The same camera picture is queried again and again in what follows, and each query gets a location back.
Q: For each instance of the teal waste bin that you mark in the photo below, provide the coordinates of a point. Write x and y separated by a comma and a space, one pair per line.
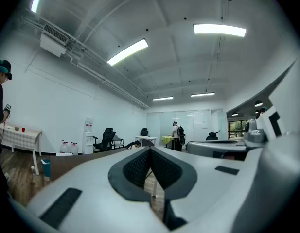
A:
46, 169

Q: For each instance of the white table with checked cloth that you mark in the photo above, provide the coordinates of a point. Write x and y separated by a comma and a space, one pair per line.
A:
21, 137

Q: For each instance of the white ceiling air conditioner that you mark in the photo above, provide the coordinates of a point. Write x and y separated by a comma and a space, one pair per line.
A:
53, 39

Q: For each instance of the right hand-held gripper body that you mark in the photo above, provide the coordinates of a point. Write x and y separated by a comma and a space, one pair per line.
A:
273, 122

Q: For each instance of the black office chair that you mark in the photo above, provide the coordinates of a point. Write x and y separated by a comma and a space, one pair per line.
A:
144, 131
105, 139
212, 136

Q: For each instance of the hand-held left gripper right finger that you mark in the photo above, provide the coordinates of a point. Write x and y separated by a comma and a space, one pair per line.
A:
203, 193

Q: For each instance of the water jug with red label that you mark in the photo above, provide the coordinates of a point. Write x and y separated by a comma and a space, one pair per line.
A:
88, 124

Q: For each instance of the black pendant lamp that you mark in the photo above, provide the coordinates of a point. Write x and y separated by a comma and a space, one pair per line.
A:
258, 103

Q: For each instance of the grey chair with black frame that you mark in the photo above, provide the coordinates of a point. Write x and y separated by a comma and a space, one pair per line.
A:
118, 141

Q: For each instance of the white water dispenser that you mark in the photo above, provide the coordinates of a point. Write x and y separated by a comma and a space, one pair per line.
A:
87, 142

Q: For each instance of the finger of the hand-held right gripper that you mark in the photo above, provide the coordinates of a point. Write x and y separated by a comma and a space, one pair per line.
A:
203, 147

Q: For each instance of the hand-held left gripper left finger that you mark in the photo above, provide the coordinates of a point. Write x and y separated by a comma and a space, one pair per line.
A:
91, 193

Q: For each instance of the clear water bottle red cap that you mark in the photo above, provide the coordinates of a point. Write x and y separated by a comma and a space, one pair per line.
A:
64, 148
74, 149

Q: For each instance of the white desk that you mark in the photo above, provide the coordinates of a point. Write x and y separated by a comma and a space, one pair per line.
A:
146, 138

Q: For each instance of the table with yellow-green cloth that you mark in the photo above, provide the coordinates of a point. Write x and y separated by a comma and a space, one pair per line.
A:
167, 139

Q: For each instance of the white box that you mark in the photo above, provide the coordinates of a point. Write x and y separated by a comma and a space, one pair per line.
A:
64, 154

